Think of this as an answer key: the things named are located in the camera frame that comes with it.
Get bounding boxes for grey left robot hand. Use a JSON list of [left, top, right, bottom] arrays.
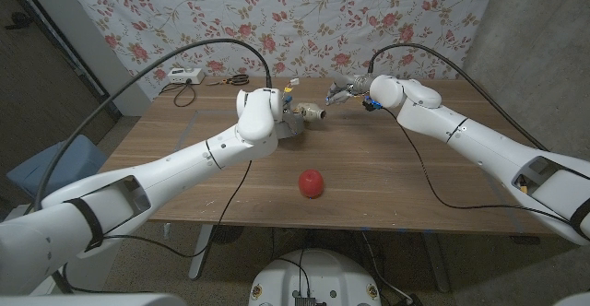
[[276, 105, 296, 140]]

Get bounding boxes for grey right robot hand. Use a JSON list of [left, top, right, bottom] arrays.
[[324, 74, 374, 107]]

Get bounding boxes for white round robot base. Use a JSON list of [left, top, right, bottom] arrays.
[[248, 248, 383, 306]]

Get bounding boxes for red apple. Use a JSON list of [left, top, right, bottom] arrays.
[[298, 168, 325, 200]]

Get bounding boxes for floral backdrop cloth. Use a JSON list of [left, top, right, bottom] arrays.
[[59, 0, 502, 100]]

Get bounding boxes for white power strip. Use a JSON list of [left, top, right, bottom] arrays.
[[167, 67, 207, 86]]

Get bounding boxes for dark round floor object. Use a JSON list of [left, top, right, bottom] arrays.
[[210, 225, 245, 245]]

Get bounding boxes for grey metal table leg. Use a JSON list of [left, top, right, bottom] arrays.
[[188, 224, 216, 282], [421, 231, 452, 294]]

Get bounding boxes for blue plastic container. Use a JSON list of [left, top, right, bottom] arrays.
[[6, 134, 109, 196]]

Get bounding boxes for black handled scissors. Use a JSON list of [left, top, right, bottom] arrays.
[[206, 74, 251, 88]]

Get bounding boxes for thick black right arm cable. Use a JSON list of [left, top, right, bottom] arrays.
[[367, 42, 549, 153]]

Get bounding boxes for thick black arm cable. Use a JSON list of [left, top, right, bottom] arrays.
[[367, 42, 549, 153], [34, 37, 274, 213]]

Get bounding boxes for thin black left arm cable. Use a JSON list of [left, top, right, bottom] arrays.
[[59, 159, 254, 294]]

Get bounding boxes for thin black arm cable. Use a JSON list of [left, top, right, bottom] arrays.
[[381, 106, 575, 227], [59, 159, 254, 294]]

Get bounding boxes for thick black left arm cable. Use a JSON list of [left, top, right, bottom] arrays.
[[34, 37, 274, 213]]

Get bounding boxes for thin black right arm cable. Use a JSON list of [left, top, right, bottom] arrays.
[[381, 106, 575, 227]]

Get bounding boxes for black power strip cable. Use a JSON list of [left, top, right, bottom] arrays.
[[159, 82, 198, 109]]

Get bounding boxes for black base cable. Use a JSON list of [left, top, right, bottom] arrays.
[[275, 249, 311, 298]]

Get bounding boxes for white floor cable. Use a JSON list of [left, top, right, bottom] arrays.
[[360, 230, 416, 306]]

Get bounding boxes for black door handle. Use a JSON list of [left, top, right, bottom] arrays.
[[4, 11, 33, 30]]

